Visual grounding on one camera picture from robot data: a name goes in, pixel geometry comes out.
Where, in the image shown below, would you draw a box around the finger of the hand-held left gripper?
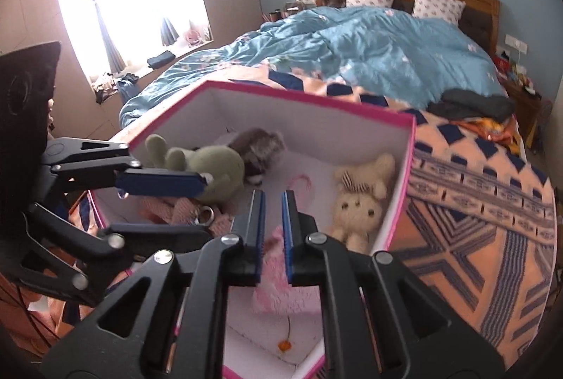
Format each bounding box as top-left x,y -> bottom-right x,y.
44,137 -> 209,197
26,203 -> 216,301

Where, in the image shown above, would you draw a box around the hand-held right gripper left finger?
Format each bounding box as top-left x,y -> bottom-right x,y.
42,189 -> 267,379

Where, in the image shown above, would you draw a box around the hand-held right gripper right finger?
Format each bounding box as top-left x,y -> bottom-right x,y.
281,190 -> 504,379

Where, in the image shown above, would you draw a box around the pink knitted teddy bear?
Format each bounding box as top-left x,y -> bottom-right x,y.
141,197 -> 234,237

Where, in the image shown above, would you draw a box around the pink satin sachet pouch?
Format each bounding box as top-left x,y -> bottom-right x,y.
253,174 -> 320,351

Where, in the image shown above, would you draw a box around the green frog plush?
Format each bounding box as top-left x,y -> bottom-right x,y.
145,134 -> 246,204

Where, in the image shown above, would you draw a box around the cream plush rabbit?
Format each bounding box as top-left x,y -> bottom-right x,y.
330,153 -> 397,254

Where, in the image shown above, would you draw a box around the pink cardboard box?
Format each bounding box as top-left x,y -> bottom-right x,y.
88,80 -> 416,379

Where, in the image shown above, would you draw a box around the blue crumpled clothes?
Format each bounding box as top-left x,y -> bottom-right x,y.
116,73 -> 141,98

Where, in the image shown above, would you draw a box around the dark folded cloth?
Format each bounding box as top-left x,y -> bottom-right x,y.
147,51 -> 176,70

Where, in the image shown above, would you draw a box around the orange patterned blanket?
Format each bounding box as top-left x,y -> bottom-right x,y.
0,65 -> 557,379

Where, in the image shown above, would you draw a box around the blue floral duvet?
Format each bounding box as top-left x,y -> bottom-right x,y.
119,5 -> 508,129

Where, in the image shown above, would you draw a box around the orange printed cloth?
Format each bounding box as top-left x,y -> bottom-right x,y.
449,117 -> 522,155

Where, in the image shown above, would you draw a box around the dark grey folded clothes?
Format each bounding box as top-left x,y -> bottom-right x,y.
426,88 -> 516,121

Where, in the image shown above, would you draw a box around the wooden nightstand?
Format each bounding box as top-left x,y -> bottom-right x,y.
499,76 -> 542,147

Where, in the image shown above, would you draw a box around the black cable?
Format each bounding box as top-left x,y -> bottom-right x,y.
0,274 -> 60,347

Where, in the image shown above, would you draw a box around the white wall socket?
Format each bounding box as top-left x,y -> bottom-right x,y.
505,34 -> 529,52

